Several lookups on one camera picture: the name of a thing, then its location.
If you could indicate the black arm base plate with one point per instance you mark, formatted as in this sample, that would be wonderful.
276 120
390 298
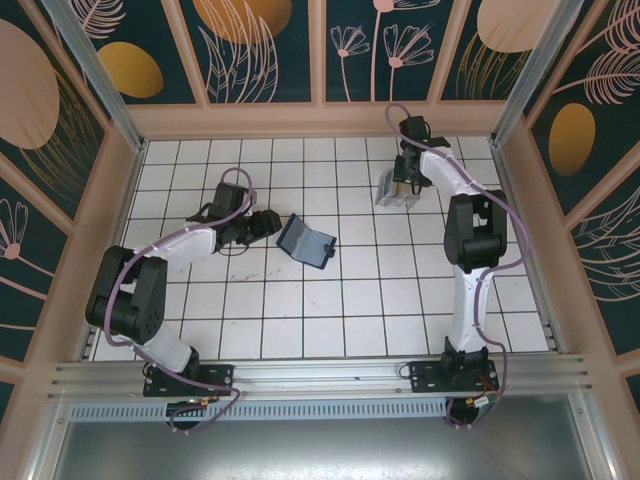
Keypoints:
220 380
425 377

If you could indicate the grey metal sheet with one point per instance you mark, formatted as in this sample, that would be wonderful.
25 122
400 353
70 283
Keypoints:
320 450

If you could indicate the aluminium frame post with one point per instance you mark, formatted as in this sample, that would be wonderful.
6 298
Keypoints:
533 75
104 85

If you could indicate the short aluminium side rail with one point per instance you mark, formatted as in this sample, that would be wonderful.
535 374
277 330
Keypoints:
554 337
86 354

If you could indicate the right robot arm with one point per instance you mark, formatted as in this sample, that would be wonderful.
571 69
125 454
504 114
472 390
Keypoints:
467 310

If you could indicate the silver credit card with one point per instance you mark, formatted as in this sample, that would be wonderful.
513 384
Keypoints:
386 186

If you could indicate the navy card holder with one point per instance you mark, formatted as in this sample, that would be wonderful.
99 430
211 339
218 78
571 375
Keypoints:
310 245

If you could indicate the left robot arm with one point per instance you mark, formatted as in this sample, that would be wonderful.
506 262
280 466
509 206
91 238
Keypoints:
185 247

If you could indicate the long aluminium rail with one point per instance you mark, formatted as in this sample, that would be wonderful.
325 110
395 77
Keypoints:
320 375

